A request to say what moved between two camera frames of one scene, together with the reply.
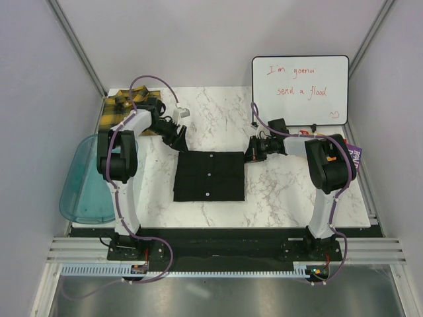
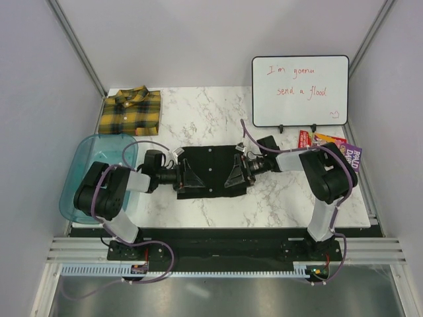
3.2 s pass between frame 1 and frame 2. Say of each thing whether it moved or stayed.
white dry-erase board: stayed
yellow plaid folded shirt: stayed
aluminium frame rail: stayed
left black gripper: moved
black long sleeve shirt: moved
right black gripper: moved
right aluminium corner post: stayed
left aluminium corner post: stayed
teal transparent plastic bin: stayed
